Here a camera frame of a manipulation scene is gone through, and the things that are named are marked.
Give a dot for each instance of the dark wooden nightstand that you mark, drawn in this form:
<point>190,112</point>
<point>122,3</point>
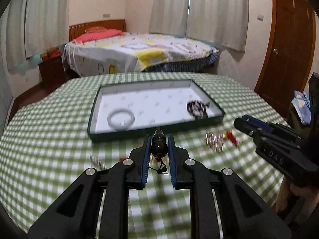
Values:
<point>52,71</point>

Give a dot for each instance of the brown wooden door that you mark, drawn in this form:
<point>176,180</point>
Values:
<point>290,53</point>

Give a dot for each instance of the gold pendant red knot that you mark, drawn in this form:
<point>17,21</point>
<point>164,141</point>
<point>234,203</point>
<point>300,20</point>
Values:
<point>228,135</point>

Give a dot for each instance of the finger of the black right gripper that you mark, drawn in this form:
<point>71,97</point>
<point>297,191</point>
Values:
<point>257,123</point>
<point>245,127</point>

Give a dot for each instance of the left white curtain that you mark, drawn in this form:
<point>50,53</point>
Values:
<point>30,27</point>

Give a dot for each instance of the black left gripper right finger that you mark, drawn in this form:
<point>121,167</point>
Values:
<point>187,173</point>

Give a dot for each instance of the wooden headboard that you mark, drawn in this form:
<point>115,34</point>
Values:
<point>79,29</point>

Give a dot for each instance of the bed with patterned quilt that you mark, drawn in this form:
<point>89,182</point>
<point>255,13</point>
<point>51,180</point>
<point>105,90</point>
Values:
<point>133,52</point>

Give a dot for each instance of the right white curtain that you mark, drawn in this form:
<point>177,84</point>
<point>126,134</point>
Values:
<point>224,22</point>

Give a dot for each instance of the pink pillow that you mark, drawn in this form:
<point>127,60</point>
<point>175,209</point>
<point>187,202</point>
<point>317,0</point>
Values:
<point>97,35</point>

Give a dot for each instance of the white jade bangle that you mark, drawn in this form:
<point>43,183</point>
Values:
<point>120,119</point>

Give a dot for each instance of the blue patterned cloth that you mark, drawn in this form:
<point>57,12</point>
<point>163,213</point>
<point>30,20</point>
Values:
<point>301,104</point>

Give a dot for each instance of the orange patterned pillow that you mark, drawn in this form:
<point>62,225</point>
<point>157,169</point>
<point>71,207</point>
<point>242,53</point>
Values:
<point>95,29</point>

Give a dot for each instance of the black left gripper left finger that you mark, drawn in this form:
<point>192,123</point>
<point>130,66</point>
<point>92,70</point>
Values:
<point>130,173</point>

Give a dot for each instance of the green checkered tablecloth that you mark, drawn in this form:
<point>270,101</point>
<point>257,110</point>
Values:
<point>46,146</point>

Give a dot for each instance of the wall light switch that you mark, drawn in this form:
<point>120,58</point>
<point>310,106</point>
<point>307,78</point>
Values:
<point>260,17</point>

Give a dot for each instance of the small silver crystal brooch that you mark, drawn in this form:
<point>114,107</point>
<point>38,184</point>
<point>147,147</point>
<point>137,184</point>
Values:
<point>100,165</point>

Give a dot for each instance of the white curtain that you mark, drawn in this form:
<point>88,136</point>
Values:
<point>224,22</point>
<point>30,27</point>

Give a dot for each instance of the red boxes on nightstand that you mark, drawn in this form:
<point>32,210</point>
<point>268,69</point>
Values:
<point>50,54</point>

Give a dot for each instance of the right hand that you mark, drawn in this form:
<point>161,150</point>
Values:
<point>294,203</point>

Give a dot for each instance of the green white jewelry tray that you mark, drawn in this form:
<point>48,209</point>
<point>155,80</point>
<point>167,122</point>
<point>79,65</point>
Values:
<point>169,105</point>

